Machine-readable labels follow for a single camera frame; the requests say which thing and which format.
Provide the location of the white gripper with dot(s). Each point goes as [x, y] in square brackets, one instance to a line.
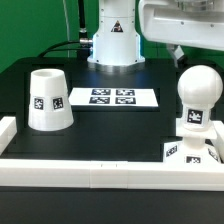
[193, 23]

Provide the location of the white lamp bulb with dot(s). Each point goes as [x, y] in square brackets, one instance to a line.
[199, 88]

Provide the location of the white lamp base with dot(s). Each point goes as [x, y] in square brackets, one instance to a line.
[192, 149]

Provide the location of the white lamp shade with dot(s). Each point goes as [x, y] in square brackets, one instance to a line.
[49, 108]

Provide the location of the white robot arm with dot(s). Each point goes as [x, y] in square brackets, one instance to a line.
[116, 44]

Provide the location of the white marker sheet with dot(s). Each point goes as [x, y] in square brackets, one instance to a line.
[113, 97]

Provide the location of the white U-shaped fence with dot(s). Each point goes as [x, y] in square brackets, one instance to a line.
[102, 174]

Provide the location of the black cable post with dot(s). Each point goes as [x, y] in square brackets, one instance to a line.
[83, 52]

